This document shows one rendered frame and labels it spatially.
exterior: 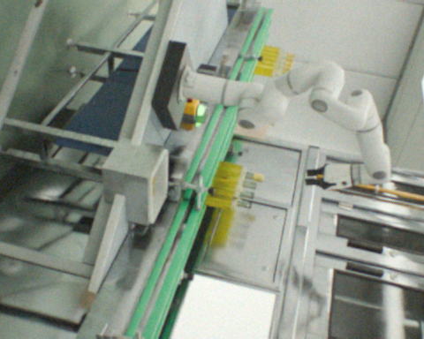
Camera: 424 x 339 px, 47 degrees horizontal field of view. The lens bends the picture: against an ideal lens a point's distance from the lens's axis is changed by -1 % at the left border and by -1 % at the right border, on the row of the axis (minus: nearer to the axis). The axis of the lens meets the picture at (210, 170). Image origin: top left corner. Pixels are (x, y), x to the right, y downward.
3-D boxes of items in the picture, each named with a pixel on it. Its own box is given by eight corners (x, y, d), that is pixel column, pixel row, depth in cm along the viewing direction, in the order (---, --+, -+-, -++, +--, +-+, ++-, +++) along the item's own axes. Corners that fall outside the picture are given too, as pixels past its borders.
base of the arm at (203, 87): (175, 86, 171) (218, 96, 169) (185, 56, 174) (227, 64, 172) (180, 106, 186) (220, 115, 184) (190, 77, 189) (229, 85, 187)
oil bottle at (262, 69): (239, 71, 281) (288, 81, 277) (240, 63, 278) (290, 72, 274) (241, 67, 286) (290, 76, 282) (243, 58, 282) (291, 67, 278)
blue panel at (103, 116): (58, 177, 207) (155, 199, 201) (53, 143, 195) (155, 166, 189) (172, 25, 325) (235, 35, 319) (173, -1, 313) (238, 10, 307)
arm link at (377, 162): (353, 116, 168) (369, 159, 180) (352, 142, 159) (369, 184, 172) (379, 111, 164) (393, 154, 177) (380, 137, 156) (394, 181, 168)
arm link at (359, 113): (336, 116, 173) (323, 146, 165) (316, 67, 161) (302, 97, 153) (382, 112, 163) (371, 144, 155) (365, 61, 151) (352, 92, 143)
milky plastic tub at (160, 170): (127, 222, 170) (152, 227, 168) (124, 172, 155) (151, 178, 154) (145, 188, 183) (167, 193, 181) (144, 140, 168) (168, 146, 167)
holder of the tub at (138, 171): (127, 230, 173) (148, 236, 172) (124, 172, 155) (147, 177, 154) (144, 199, 186) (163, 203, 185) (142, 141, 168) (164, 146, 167)
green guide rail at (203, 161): (183, 184, 184) (204, 188, 183) (183, 181, 183) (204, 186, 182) (261, 8, 314) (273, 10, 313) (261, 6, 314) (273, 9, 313)
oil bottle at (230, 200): (185, 200, 199) (237, 213, 197) (186, 191, 196) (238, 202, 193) (189, 192, 204) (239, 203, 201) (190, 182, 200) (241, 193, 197)
